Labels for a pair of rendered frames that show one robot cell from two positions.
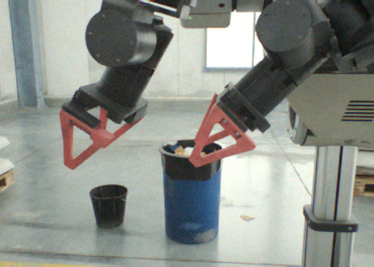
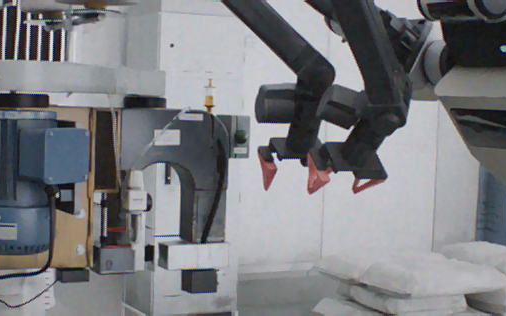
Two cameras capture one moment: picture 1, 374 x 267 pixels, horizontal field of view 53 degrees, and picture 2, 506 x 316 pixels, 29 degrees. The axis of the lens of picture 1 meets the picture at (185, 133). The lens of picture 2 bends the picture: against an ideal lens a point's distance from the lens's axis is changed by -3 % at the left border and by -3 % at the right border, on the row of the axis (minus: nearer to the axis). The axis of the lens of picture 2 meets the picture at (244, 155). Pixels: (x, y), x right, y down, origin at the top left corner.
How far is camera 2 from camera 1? 158 cm
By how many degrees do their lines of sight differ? 57
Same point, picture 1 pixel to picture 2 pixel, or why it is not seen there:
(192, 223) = not seen: outside the picture
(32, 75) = not seen: outside the picture
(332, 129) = not seen: outside the picture
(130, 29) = (263, 103)
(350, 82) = not seen: outside the picture
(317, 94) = (502, 169)
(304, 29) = (324, 105)
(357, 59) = (375, 126)
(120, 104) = (291, 150)
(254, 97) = (342, 150)
